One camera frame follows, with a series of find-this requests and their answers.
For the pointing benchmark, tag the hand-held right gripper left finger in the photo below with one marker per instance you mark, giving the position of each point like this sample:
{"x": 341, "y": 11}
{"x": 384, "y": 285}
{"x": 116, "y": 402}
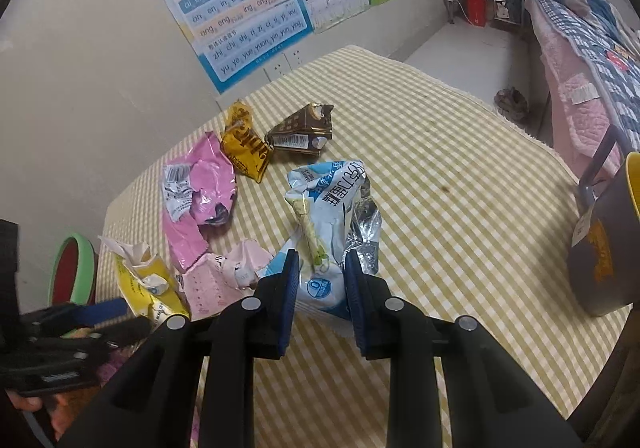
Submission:
{"x": 287, "y": 298}

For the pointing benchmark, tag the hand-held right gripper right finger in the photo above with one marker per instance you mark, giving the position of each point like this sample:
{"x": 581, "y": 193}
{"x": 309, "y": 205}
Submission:
{"x": 352, "y": 298}

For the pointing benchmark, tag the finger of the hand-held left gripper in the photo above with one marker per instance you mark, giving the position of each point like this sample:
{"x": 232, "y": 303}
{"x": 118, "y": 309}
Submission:
{"x": 120, "y": 330}
{"x": 100, "y": 310}

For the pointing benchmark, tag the red bin with green rim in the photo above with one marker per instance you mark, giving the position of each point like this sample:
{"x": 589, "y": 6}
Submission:
{"x": 70, "y": 273}

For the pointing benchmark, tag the white blue snack wrapper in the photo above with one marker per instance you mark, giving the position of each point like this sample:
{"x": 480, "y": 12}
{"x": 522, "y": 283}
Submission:
{"x": 320, "y": 188}

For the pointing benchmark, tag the gold yellow snack wrapper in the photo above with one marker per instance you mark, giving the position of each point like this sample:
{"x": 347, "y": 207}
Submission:
{"x": 245, "y": 153}

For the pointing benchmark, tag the dark brown snack wrapper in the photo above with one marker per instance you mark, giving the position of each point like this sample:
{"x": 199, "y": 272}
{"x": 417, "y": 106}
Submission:
{"x": 300, "y": 125}

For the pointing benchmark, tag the person's left hand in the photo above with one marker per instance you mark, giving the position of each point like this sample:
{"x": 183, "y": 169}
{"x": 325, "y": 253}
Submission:
{"x": 24, "y": 401}

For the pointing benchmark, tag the pink plastic bag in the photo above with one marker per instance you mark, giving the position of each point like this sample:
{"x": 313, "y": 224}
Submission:
{"x": 112, "y": 368}

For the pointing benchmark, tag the torn yellow white wrapper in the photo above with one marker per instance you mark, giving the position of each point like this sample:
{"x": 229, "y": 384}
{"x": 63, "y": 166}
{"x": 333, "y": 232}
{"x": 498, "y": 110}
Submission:
{"x": 145, "y": 288}

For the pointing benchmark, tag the pale pink carton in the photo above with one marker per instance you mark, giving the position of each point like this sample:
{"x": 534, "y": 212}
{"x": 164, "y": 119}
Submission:
{"x": 210, "y": 283}

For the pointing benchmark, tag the pink snack wrapper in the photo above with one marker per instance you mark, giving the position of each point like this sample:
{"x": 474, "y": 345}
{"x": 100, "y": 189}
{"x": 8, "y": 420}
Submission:
{"x": 210, "y": 173}

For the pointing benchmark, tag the pair of shoes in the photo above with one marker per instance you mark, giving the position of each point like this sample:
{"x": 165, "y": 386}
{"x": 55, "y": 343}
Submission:
{"x": 511, "y": 104}

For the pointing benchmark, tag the grey mug yellow inside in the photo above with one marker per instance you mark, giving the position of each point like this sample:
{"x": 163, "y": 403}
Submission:
{"x": 600, "y": 248}

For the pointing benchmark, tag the red bag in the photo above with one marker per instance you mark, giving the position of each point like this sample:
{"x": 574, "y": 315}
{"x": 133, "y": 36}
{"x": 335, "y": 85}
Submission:
{"x": 476, "y": 10}

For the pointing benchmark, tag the blue plaid quilt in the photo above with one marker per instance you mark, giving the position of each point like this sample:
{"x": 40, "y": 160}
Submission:
{"x": 590, "y": 43}

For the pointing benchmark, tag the white wall socket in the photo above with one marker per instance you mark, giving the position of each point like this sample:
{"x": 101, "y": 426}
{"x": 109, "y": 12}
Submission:
{"x": 295, "y": 58}
{"x": 276, "y": 68}

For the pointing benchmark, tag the large alphabet wall poster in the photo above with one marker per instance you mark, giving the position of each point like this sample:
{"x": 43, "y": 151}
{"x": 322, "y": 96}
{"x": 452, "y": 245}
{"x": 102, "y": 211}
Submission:
{"x": 225, "y": 3}

